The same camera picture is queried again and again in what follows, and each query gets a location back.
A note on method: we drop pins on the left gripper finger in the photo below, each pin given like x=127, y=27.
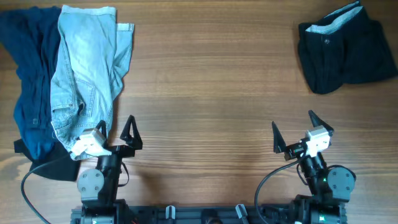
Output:
x=101, y=127
x=130, y=134

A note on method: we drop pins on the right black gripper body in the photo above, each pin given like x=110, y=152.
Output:
x=296, y=149

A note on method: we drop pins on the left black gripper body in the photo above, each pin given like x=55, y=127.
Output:
x=119, y=149

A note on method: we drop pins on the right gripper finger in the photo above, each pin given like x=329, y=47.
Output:
x=316, y=121
x=279, y=143

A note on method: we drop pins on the light blue denim shorts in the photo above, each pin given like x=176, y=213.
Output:
x=93, y=57

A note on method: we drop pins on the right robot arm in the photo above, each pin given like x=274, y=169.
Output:
x=330, y=186

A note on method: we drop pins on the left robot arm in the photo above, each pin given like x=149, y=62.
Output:
x=98, y=187

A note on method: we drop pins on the black garment under blue shirt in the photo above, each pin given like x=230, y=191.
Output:
x=64, y=170

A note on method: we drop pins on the folded black shorts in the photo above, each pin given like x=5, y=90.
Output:
x=344, y=47

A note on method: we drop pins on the dark blue shirt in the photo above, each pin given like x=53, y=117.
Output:
x=31, y=37

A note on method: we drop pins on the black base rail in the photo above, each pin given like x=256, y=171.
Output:
x=270, y=213

